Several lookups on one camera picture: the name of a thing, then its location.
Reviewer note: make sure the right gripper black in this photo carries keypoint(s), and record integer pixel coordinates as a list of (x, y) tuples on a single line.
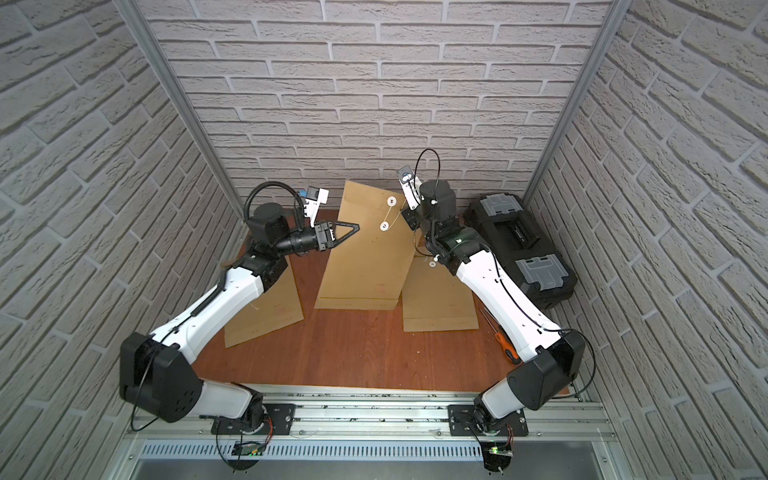
[(411, 218)]

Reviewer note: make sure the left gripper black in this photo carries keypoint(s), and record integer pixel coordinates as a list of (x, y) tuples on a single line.
[(325, 237)]

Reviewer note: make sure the brown kraft file bag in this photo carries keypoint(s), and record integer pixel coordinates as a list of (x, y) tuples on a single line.
[(433, 300)]

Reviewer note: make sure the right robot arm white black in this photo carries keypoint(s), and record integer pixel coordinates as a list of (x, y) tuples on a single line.
[(549, 356)]

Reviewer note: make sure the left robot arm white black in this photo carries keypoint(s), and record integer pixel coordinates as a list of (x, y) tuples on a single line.
[(156, 371)]

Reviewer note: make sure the black plastic toolbox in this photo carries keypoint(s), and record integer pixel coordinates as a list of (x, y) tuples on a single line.
[(522, 248)]

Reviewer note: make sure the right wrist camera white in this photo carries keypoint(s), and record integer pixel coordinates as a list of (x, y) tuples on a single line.
[(410, 185)]

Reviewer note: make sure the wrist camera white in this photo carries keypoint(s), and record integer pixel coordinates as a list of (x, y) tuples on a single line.
[(313, 199), (410, 185)]

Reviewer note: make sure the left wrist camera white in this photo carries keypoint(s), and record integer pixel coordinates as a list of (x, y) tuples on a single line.
[(313, 199)]

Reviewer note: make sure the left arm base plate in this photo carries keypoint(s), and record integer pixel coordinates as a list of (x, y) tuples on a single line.
[(279, 417)]

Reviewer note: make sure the aluminium rail frame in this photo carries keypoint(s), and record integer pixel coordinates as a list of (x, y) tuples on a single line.
[(360, 433)]

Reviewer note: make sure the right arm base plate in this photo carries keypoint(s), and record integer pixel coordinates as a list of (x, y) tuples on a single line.
[(465, 420)]

